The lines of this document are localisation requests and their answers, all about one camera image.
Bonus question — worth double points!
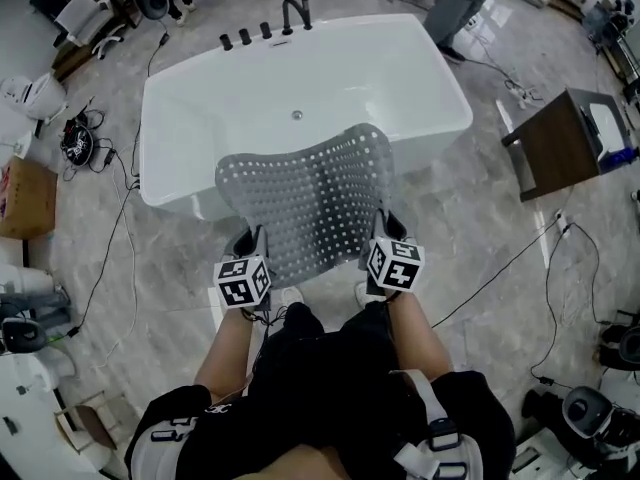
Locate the person's right forearm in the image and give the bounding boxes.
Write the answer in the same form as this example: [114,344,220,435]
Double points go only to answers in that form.
[384,290,454,385]

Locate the white bathtub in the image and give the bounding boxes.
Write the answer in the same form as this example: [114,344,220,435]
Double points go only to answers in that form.
[139,13,474,223]

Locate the black power cable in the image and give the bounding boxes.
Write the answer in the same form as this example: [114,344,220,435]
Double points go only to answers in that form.
[65,140,142,340]

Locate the white office chair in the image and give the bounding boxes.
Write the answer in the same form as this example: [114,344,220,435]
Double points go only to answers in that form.
[53,0,127,61]

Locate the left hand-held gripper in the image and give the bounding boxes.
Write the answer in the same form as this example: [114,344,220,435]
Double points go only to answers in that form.
[213,224,275,319]

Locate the white round appliance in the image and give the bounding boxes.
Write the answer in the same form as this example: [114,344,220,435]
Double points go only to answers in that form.
[0,71,69,122]

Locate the blue bottle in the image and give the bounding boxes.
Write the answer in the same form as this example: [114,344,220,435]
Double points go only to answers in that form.
[605,146,640,165]

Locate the dark wooden side table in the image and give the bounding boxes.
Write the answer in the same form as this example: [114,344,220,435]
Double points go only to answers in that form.
[501,87,627,203]

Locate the white power strip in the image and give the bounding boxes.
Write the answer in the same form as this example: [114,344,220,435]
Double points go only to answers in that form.
[503,78,545,110]

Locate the white chest harness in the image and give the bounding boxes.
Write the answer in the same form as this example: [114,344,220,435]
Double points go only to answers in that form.
[133,368,484,480]

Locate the small open cardboard box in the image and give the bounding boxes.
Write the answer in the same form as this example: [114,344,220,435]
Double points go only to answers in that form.
[53,391,120,455]

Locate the black bathtub faucet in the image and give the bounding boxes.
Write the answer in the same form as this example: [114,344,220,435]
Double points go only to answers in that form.
[281,0,315,37]

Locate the person's black shirt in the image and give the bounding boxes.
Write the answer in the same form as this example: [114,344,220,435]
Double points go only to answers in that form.
[124,367,517,480]

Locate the white tray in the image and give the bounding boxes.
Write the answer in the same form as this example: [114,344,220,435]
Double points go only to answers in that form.
[588,101,628,165]

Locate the long black cable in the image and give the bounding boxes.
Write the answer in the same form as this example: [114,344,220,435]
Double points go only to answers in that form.
[430,220,565,330]

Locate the grey perforated bath mat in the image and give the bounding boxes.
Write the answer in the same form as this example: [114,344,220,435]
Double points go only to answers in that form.
[214,122,396,289]

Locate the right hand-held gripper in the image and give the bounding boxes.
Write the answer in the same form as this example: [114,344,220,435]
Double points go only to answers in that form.
[359,208,427,300]

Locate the person's black trousers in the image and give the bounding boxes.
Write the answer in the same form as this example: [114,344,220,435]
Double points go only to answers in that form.
[247,300,401,404]

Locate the looped black cable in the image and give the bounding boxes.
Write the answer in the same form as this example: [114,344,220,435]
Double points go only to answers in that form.
[528,221,610,386]

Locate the black round device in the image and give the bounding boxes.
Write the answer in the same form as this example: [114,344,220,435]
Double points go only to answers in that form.
[60,126,95,163]

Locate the person's left forearm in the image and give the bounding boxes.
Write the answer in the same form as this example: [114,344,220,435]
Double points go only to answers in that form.
[193,306,267,405]

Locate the brown cardboard box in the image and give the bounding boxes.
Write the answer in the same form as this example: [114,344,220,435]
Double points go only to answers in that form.
[0,156,59,240]

